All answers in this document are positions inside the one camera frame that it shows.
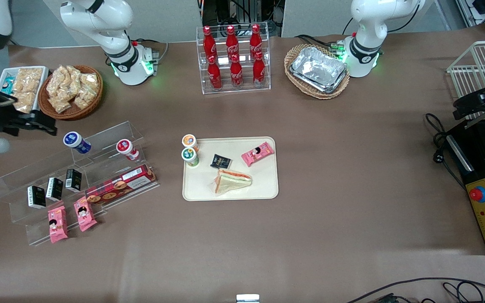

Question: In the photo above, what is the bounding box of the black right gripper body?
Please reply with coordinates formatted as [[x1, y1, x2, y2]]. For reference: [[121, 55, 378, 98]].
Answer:
[[0, 98, 32, 127]]

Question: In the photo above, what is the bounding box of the plastic-wrapped triangle sandwich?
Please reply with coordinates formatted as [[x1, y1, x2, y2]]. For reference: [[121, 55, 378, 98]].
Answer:
[[214, 169, 252, 195]]

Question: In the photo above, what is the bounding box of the white rectangular snack tray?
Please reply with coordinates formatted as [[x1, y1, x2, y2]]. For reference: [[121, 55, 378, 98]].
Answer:
[[0, 66, 49, 113]]

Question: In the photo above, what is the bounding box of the cream plastic tray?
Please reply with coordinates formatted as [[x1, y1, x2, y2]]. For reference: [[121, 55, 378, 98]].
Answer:
[[182, 136, 279, 202]]

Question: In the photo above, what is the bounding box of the aluminium foil tray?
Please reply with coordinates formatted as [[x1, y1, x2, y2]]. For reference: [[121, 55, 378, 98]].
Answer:
[[290, 46, 348, 94]]

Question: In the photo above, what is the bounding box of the flat cracker pack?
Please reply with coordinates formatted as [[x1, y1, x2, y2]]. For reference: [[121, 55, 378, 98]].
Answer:
[[13, 92, 37, 113], [13, 67, 43, 94]]

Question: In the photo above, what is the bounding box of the teal snack packet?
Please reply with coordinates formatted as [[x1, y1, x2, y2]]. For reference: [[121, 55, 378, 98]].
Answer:
[[0, 77, 16, 96]]

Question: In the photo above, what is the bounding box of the clear bag of crackers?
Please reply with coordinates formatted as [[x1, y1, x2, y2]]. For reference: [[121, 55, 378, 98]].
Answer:
[[72, 88, 96, 111], [48, 90, 73, 114], [48, 65, 74, 91], [78, 72, 101, 98]]

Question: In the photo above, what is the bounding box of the brown round wicker basket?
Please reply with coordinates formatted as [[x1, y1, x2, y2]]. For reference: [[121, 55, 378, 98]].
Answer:
[[38, 65, 104, 120]]

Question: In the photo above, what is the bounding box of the blue-lid yogurt cup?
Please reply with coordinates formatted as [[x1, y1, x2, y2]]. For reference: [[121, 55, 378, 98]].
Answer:
[[63, 131, 92, 154]]

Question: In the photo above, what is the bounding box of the clear acrylic stepped shelf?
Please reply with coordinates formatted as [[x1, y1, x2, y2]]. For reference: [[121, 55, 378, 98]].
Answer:
[[0, 121, 161, 247]]

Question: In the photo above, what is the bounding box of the small black carton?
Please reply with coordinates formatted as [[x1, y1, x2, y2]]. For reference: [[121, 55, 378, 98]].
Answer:
[[46, 177, 64, 201], [27, 186, 47, 209], [65, 168, 83, 193]]

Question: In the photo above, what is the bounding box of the red-lid yogurt cup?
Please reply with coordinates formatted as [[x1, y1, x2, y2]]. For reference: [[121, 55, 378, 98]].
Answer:
[[116, 139, 140, 161]]

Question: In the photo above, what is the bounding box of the red tartan shortbread box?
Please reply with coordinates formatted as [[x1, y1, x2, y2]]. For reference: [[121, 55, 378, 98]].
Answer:
[[85, 164, 157, 205]]

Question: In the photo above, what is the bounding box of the pink snack packet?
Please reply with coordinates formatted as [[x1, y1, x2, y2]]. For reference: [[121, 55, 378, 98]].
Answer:
[[241, 141, 275, 167], [48, 205, 69, 244], [73, 196, 98, 232]]

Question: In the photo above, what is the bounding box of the orange-lid yogurt cup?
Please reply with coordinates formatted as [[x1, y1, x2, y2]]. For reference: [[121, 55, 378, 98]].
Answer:
[[182, 134, 199, 152]]

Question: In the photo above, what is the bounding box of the green-lid yogurt cup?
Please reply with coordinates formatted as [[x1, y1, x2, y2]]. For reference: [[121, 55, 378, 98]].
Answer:
[[181, 147, 200, 168]]

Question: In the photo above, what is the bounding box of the red cola bottle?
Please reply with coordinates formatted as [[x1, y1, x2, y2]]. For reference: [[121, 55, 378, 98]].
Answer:
[[253, 52, 266, 87], [250, 24, 263, 55], [203, 26, 217, 59], [230, 55, 243, 89], [207, 56, 223, 90], [226, 25, 240, 57]]

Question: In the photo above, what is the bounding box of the black foil sachet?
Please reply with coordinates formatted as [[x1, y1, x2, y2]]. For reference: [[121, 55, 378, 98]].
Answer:
[[210, 154, 231, 170]]

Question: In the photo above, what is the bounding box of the clear acrylic bottle rack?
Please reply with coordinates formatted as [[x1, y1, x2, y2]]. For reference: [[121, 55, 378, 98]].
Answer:
[[196, 23, 271, 94]]

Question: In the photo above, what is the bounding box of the black equipment rack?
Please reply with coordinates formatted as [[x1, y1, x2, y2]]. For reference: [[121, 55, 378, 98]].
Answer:
[[198, 0, 285, 38]]

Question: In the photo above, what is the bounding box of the tan oval wicker basket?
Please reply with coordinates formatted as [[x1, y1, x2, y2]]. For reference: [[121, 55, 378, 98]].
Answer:
[[284, 44, 351, 100]]

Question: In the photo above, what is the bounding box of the black sealing machine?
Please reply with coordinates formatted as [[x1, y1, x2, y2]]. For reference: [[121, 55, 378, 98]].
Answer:
[[445, 118, 485, 256]]

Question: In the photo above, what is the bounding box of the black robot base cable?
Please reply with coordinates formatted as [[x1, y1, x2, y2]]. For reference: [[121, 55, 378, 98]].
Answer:
[[295, 34, 354, 53], [131, 38, 170, 64]]

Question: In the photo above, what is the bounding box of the black power cable with plug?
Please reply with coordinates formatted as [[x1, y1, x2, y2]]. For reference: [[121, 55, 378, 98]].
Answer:
[[425, 113, 466, 190]]

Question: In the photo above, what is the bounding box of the long black floor cable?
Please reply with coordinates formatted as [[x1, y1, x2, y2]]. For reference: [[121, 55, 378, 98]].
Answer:
[[346, 277, 485, 303]]

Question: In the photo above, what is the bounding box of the silver handle bar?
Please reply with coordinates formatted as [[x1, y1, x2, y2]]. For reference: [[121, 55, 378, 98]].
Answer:
[[447, 135, 475, 172]]

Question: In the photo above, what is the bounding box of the white wire basket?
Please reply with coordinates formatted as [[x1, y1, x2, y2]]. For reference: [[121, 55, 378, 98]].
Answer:
[[447, 40, 485, 120]]

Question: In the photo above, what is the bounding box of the looped black floor cable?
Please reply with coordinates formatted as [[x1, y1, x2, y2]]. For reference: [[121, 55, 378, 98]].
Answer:
[[442, 281, 485, 303]]

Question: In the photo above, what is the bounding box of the metal frame with equipment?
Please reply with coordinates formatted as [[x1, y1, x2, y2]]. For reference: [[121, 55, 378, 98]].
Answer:
[[455, 0, 485, 38]]

